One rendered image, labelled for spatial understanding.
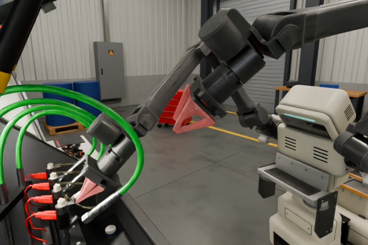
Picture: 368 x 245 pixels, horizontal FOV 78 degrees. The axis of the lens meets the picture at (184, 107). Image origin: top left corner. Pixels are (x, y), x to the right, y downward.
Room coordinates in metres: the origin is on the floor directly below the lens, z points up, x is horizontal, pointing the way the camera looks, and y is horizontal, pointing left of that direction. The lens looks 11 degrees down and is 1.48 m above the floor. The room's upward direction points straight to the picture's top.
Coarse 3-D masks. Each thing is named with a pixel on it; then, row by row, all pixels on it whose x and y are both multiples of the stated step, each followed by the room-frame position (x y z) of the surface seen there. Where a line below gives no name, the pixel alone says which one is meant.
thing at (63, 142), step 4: (76, 136) 1.45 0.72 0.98; (56, 140) 1.38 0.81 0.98; (60, 140) 1.38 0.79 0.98; (64, 140) 1.38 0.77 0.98; (68, 140) 1.38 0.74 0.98; (72, 140) 1.38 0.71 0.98; (76, 140) 1.38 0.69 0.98; (80, 140) 1.38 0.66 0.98; (56, 144) 1.30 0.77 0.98; (60, 144) 1.30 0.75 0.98; (64, 144) 1.30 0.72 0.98
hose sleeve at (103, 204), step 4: (116, 192) 0.44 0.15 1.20; (108, 196) 0.45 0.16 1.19; (112, 196) 0.44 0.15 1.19; (116, 196) 0.44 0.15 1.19; (120, 196) 0.44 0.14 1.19; (104, 200) 0.44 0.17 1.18; (108, 200) 0.44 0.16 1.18; (112, 200) 0.44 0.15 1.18; (116, 200) 0.44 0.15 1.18; (100, 204) 0.44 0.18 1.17; (104, 204) 0.44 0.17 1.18; (108, 204) 0.44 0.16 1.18; (96, 208) 0.43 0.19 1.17; (100, 208) 0.43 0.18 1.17; (104, 208) 0.43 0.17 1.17; (88, 212) 0.43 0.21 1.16; (92, 212) 0.43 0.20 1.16; (96, 212) 0.43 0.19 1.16; (100, 212) 0.43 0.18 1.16; (92, 216) 0.43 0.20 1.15
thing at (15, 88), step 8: (8, 88) 0.40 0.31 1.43; (16, 88) 0.40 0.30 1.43; (24, 88) 0.41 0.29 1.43; (32, 88) 0.41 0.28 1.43; (40, 88) 0.41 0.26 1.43; (48, 88) 0.42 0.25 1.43; (56, 88) 0.42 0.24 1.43; (72, 96) 0.43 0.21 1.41; (80, 96) 0.43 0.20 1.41; (88, 96) 0.44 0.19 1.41; (96, 104) 0.44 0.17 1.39; (104, 104) 0.44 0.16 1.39; (104, 112) 0.44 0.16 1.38; (112, 112) 0.44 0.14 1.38; (120, 120) 0.45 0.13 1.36; (128, 128) 0.45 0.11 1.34; (136, 136) 0.46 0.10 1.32; (136, 144) 0.45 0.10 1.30; (136, 168) 0.46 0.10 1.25; (136, 176) 0.45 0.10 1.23; (128, 184) 0.45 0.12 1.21; (120, 192) 0.44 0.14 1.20
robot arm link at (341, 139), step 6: (366, 114) 0.58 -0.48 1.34; (360, 120) 0.59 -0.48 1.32; (366, 120) 0.58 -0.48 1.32; (348, 126) 0.62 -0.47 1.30; (354, 126) 0.60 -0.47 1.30; (360, 126) 0.58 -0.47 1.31; (366, 126) 0.57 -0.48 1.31; (342, 132) 0.62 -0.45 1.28; (348, 132) 0.61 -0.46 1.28; (354, 132) 0.60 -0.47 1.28; (360, 132) 0.58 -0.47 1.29; (366, 132) 0.57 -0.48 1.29; (336, 138) 0.62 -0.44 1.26; (342, 138) 0.61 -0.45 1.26; (348, 138) 0.60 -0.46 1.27; (336, 144) 0.62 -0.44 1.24; (342, 144) 0.60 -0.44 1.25; (336, 150) 0.62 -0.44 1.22; (366, 156) 0.54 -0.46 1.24; (360, 162) 0.55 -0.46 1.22; (366, 162) 0.53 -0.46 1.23; (366, 168) 0.54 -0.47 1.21
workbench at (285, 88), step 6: (288, 84) 5.04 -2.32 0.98; (294, 84) 5.10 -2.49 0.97; (324, 84) 4.71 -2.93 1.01; (330, 84) 4.71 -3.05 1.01; (336, 84) 4.71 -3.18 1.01; (276, 90) 5.22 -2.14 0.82; (288, 90) 4.98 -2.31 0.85; (348, 90) 4.66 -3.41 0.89; (276, 96) 5.21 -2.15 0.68; (354, 96) 4.08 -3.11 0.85; (360, 96) 4.13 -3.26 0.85; (276, 102) 5.20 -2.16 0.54; (354, 102) 4.09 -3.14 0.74; (360, 102) 4.49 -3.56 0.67; (354, 108) 4.08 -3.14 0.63; (360, 108) 4.47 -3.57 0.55; (276, 114) 5.18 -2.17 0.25; (360, 114) 4.46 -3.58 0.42; (354, 120) 4.35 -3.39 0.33
